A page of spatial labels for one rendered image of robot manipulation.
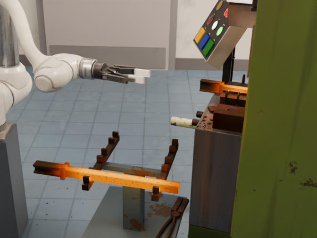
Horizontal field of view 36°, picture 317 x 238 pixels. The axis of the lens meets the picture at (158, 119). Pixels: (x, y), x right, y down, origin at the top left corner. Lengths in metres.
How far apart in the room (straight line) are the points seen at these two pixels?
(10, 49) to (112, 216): 1.08
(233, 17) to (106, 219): 0.83
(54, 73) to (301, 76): 0.99
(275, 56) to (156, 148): 2.21
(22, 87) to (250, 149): 1.39
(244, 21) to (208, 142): 0.46
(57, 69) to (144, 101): 2.27
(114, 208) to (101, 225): 0.10
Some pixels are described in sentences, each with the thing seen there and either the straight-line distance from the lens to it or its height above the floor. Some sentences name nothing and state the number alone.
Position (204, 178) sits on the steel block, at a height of 0.71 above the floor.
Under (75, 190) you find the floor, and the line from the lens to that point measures 3.04.
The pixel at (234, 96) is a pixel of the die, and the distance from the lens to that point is 1.88.
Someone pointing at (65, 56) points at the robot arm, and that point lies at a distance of 2.09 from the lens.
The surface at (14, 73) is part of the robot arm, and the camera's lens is 2.47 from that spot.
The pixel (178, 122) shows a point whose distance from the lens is 2.45.
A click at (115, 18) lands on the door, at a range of 4.71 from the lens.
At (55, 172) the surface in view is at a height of 0.94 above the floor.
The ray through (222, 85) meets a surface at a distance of 1.91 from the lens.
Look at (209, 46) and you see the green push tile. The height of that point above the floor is 1.02.
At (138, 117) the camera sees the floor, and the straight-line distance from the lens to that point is 3.88.
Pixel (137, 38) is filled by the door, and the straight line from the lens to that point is 4.75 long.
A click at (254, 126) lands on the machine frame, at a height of 1.10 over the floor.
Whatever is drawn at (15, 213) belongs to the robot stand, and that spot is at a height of 0.18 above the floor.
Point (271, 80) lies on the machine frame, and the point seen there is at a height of 1.25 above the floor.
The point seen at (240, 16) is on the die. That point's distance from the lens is 1.76.
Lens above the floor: 1.74
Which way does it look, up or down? 27 degrees down
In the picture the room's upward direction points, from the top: 2 degrees clockwise
